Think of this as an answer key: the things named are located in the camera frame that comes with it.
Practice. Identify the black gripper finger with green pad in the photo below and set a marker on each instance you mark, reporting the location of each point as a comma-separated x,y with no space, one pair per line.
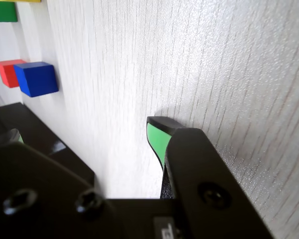
40,154
189,159

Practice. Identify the green wooden cube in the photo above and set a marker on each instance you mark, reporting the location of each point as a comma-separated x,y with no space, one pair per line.
2,12

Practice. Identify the blue wooden cube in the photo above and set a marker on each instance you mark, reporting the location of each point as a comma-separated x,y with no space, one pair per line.
37,79

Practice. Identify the red wooden cube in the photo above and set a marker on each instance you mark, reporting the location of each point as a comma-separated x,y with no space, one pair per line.
6,73

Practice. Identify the yellow wooden cube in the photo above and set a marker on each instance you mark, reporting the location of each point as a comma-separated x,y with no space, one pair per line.
20,1

